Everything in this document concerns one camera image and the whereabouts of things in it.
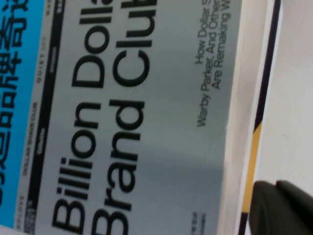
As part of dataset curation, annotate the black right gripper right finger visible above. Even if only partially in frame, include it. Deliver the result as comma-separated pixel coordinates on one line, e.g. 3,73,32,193
275,180,313,214

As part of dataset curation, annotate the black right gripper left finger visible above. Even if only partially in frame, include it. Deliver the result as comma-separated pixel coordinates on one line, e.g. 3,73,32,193
246,181,313,235

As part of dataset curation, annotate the blue grey Billion Dollar book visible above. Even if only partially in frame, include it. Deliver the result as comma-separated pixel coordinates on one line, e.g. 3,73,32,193
0,0,255,235

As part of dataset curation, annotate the dark blue yellow book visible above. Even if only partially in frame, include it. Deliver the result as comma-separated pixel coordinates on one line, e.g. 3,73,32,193
237,0,283,235

